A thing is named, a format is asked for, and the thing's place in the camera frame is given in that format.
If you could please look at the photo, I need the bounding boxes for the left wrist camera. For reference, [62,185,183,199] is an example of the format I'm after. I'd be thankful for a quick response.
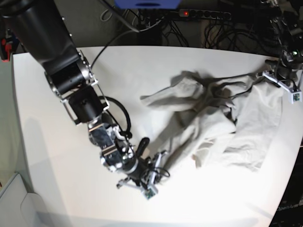
[288,91,303,104]

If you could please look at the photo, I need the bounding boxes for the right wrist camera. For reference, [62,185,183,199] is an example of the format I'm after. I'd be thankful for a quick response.
[143,185,158,200]

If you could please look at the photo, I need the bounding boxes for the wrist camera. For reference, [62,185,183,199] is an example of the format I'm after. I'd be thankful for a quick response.
[288,91,303,104]
[143,185,158,200]

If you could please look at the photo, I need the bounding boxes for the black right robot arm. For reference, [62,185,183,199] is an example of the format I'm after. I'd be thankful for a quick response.
[0,0,170,197]

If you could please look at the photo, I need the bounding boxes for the blue box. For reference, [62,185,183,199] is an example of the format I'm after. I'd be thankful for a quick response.
[115,0,181,9]

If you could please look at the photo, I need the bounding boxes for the white plastic bin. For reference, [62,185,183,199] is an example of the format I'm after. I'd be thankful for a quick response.
[0,173,60,227]

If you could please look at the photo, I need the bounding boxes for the red and blue tools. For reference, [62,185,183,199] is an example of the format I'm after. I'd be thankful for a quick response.
[0,28,13,62]

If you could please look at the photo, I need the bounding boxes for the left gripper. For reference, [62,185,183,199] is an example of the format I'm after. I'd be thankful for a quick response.
[262,61,303,92]

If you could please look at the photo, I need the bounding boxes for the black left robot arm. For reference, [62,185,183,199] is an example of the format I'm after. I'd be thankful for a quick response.
[261,0,303,92]

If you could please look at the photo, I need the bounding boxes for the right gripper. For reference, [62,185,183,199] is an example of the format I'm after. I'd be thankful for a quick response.
[116,151,168,192]

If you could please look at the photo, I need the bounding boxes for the white t-shirt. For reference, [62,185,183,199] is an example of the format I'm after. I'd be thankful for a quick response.
[141,71,284,172]

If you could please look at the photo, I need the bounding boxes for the white power strip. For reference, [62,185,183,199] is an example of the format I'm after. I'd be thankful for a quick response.
[178,9,232,20]

